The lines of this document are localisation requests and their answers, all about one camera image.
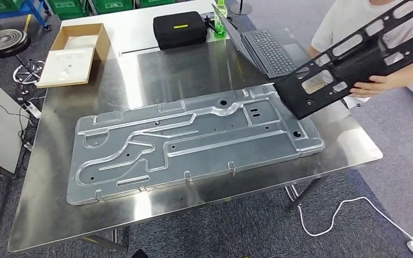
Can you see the person's hand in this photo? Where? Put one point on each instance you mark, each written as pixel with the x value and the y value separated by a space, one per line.
pixel 370 87

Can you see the black plastic part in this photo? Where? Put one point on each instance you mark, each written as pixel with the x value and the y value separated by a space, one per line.
pixel 359 64

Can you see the person's forearm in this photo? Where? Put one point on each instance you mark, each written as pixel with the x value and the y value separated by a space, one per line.
pixel 312 52
pixel 409 73

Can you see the person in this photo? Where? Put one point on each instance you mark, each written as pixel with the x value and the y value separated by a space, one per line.
pixel 342 21

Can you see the grey laptop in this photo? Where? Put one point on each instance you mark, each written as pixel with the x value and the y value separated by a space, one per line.
pixel 270 53

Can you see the black monitor stand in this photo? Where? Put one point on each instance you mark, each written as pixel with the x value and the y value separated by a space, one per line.
pixel 240 9

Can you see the green plastic bottle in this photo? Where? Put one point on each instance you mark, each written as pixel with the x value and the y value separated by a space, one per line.
pixel 220 30

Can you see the stamped aluminium panel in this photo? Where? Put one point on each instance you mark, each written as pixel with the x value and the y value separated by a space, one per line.
pixel 210 153

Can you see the black case yellow label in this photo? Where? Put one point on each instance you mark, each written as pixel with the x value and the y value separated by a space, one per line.
pixel 178 37

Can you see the green plastic crate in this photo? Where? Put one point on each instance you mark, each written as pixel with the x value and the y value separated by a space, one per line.
pixel 114 5
pixel 67 7
pixel 156 3
pixel 0 5

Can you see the black robot foot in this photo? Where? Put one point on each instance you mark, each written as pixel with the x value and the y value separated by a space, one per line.
pixel 140 254

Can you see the white foam insert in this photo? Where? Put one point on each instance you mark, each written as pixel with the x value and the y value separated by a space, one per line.
pixel 82 42

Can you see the cardboard box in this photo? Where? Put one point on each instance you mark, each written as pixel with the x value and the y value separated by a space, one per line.
pixel 82 29

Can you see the white foam slab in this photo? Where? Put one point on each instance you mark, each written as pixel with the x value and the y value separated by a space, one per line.
pixel 64 67

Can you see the black power adapter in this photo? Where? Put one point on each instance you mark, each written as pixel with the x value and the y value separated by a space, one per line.
pixel 27 146

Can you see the blue metal cart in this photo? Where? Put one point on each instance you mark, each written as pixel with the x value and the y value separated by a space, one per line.
pixel 10 9

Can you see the black round stool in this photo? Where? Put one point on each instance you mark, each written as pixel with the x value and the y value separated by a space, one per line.
pixel 5 41

